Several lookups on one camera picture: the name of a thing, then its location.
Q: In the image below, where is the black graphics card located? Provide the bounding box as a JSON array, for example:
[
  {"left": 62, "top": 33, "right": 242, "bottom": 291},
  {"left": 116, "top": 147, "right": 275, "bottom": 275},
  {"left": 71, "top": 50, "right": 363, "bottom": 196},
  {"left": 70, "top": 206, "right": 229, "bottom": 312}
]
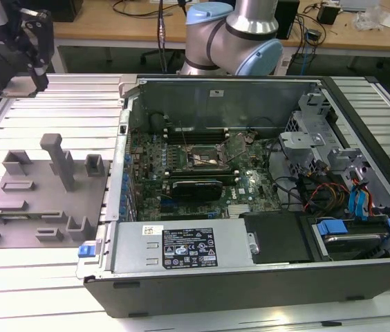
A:
[{"left": 171, "top": 178, "right": 224, "bottom": 202}]

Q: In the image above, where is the blue data wire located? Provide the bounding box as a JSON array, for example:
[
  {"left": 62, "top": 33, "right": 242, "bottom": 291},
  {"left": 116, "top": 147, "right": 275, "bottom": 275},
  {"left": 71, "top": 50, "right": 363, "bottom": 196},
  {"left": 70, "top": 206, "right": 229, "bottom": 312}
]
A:
[{"left": 349, "top": 182, "right": 373, "bottom": 223}]

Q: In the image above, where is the hard disk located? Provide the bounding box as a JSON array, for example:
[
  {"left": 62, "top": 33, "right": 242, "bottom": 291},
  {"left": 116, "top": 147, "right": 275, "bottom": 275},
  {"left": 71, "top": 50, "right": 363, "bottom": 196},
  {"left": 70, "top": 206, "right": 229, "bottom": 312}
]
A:
[{"left": 322, "top": 233, "right": 384, "bottom": 261}]

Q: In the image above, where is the metal socket cover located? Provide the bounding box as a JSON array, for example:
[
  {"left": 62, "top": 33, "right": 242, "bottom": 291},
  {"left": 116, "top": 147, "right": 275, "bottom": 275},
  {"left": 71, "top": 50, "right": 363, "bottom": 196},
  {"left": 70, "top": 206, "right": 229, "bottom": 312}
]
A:
[{"left": 216, "top": 132, "right": 250, "bottom": 159}]

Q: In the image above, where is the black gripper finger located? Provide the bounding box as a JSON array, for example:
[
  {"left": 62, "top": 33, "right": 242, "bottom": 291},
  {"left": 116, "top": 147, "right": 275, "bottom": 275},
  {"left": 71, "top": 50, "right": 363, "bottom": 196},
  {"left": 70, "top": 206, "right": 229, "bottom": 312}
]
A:
[{"left": 21, "top": 30, "right": 50, "bottom": 93}]

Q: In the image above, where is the blue case latch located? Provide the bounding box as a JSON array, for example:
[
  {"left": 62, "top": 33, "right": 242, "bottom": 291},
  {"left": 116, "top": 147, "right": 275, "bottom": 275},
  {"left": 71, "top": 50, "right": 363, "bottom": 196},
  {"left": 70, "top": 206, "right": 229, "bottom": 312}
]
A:
[{"left": 77, "top": 243, "right": 98, "bottom": 259}]

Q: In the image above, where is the black RAM slot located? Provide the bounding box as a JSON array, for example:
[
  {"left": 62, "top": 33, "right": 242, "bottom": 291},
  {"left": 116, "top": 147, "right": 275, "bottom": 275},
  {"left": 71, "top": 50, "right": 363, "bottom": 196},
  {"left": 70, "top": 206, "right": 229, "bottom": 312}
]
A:
[
  {"left": 167, "top": 167, "right": 241, "bottom": 174},
  {"left": 168, "top": 172, "right": 242, "bottom": 178},
  {"left": 163, "top": 125, "right": 231, "bottom": 133},
  {"left": 163, "top": 134, "right": 231, "bottom": 140},
  {"left": 169, "top": 175, "right": 243, "bottom": 181},
  {"left": 165, "top": 130, "right": 231, "bottom": 136},
  {"left": 165, "top": 138, "right": 232, "bottom": 145}
]

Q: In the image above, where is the CPU socket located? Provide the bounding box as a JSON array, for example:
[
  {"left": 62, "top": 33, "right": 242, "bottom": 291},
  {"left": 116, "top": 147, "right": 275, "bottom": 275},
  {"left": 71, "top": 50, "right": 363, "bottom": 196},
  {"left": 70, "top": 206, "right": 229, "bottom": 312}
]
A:
[{"left": 184, "top": 143, "right": 229, "bottom": 171}]

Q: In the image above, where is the blue disk carrier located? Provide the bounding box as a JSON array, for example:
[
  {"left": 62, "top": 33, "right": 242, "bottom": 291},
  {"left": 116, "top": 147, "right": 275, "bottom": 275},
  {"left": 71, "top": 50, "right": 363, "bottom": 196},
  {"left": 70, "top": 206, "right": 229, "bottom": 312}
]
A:
[{"left": 314, "top": 216, "right": 390, "bottom": 243}]

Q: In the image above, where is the black round speaker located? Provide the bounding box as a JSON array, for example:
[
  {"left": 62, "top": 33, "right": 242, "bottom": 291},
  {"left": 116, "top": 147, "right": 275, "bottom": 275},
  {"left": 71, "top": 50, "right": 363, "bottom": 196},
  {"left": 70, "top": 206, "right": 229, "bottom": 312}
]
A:
[{"left": 149, "top": 111, "right": 168, "bottom": 136}]

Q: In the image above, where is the green RAM stick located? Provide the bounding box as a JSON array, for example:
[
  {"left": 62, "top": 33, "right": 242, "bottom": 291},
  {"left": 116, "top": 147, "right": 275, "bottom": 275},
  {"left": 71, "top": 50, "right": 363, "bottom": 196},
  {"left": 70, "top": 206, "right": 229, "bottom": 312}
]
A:
[{"left": 0, "top": 213, "right": 41, "bottom": 221}]

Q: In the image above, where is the grey power supply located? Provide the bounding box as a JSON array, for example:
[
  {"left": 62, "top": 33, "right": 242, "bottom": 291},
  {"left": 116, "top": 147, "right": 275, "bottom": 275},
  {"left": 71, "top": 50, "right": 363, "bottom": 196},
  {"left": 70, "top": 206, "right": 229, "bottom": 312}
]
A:
[{"left": 111, "top": 220, "right": 252, "bottom": 277}]

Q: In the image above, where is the black plastic drive cover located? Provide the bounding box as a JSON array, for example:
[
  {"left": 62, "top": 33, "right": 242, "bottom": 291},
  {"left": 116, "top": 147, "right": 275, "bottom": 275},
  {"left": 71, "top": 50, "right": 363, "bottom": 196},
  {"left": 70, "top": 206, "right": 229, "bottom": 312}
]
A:
[{"left": 242, "top": 212, "right": 316, "bottom": 264}]

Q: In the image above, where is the silver CPU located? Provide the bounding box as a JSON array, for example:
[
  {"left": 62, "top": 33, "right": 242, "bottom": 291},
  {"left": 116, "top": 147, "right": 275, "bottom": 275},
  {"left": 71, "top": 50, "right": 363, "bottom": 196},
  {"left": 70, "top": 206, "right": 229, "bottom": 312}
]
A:
[{"left": 1, "top": 74, "right": 37, "bottom": 100}]

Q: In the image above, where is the wooden desk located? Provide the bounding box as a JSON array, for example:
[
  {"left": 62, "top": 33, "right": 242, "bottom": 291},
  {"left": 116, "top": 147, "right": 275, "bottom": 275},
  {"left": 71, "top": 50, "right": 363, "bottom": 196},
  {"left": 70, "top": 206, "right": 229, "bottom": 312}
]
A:
[{"left": 52, "top": 0, "right": 390, "bottom": 75}]

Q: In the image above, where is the green motherboard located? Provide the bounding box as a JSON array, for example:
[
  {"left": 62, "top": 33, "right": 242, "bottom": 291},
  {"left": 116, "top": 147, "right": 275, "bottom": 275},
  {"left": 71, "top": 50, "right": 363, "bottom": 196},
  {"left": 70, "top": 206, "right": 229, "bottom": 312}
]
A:
[{"left": 125, "top": 131, "right": 283, "bottom": 222}]

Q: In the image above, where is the grey metal drive cage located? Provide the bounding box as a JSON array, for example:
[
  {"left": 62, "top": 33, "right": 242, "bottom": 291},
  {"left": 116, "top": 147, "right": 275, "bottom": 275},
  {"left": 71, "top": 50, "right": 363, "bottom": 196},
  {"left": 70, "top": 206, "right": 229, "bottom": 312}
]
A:
[{"left": 277, "top": 91, "right": 341, "bottom": 181}]

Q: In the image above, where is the black PC case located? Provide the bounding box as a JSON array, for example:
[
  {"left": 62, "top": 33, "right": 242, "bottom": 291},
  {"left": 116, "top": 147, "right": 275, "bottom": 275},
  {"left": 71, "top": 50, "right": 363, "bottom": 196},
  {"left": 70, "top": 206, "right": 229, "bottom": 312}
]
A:
[{"left": 76, "top": 74, "right": 390, "bottom": 319}]

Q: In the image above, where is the tall black box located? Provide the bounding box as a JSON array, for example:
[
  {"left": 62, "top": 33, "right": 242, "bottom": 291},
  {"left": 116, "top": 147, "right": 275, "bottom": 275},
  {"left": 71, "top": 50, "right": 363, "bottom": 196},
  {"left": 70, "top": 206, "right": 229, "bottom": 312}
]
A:
[{"left": 275, "top": 0, "right": 301, "bottom": 40}]

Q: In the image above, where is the silver chipset heatsink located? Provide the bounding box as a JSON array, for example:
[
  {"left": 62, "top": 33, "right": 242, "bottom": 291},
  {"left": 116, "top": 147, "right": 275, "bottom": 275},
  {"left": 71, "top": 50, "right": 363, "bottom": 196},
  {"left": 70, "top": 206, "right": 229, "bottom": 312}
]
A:
[{"left": 227, "top": 203, "right": 252, "bottom": 220}]

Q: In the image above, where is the wide black box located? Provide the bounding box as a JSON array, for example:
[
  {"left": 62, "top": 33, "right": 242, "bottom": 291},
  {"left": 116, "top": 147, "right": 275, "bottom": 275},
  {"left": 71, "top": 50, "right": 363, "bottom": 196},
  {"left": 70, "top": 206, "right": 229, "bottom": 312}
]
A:
[{"left": 52, "top": 0, "right": 84, "bottom": 22}]

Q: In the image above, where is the clear plastic bag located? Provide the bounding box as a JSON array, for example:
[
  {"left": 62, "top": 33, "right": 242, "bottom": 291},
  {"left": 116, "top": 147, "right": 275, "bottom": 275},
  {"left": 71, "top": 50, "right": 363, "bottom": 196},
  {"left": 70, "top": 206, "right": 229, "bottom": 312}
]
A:
[{"left": 351, "top": 5, "right": 384, "bottom": 32}]

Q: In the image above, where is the red power wire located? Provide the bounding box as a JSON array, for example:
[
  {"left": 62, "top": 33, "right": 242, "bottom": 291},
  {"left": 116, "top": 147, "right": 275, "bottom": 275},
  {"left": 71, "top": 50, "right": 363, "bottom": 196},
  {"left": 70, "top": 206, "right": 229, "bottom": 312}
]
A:
[{"left": 302, "top": 183, "right": 350, "bottom": 212}]

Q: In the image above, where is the grey parts rack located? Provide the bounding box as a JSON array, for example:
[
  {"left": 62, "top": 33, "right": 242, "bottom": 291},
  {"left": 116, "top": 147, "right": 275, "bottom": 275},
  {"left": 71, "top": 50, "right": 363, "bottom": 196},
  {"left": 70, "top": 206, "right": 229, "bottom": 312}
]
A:
[{"left": 0, "top": 133, "right": 113, "bottom": 250}]

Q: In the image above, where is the small black box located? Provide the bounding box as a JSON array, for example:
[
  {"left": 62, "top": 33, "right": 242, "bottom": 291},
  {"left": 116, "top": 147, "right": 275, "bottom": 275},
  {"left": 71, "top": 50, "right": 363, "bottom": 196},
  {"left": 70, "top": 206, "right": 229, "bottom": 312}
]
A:
[{"left": 317, "top": 3, "right": 340, "bottom": 26}]

